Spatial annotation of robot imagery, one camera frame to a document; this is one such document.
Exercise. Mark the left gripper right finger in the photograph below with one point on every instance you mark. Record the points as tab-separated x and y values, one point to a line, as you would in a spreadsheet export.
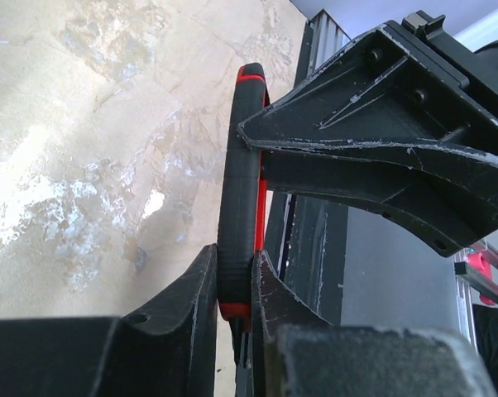
297	353

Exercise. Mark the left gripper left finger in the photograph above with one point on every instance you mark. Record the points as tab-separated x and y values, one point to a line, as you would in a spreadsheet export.
166	347

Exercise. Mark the red black utility knife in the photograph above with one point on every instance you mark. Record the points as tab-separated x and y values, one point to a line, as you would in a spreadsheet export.
242	210

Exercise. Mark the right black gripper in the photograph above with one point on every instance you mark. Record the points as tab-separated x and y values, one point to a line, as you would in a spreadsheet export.
403	122

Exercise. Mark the aluminium rail frame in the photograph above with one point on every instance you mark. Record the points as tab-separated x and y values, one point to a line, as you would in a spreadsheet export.
393	280

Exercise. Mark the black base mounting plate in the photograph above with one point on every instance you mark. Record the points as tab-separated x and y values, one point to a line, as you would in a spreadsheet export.
306	239

